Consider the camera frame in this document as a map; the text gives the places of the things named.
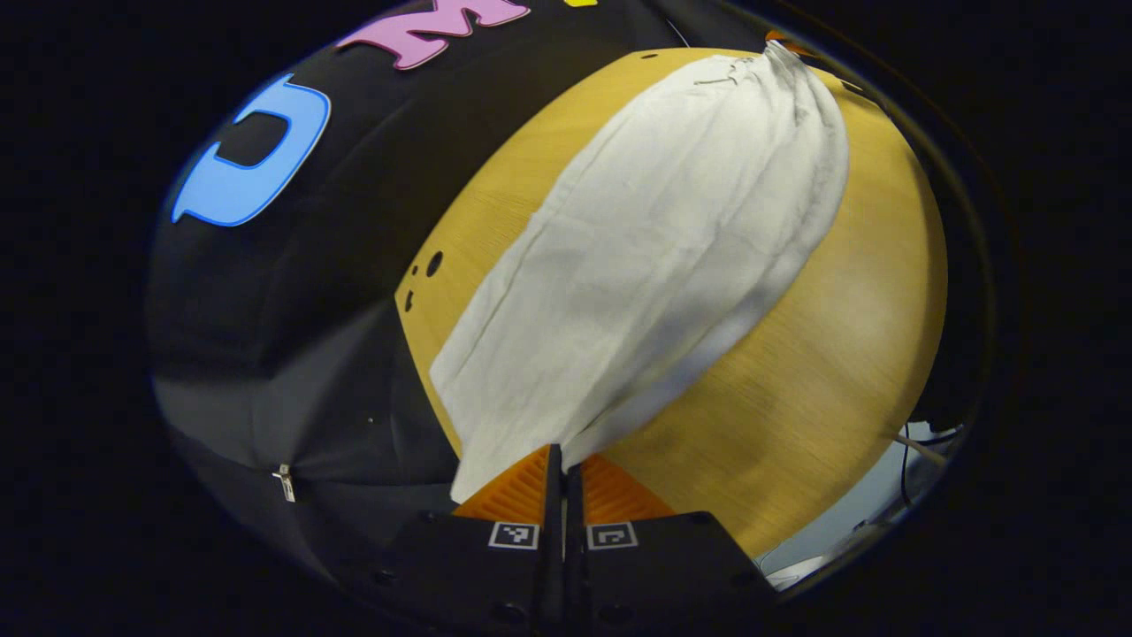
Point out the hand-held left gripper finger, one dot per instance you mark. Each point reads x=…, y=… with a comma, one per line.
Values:
x=553, y=531
x=575, y=531

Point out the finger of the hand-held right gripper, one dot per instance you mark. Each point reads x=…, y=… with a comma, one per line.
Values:
x=780, y=38

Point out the white jeans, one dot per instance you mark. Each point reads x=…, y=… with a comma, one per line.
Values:
x=646, y=265

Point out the small white clip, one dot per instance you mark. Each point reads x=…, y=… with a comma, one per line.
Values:
x=285, y=482

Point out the black backdrop cloth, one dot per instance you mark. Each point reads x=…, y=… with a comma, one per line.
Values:
x=336, y=292

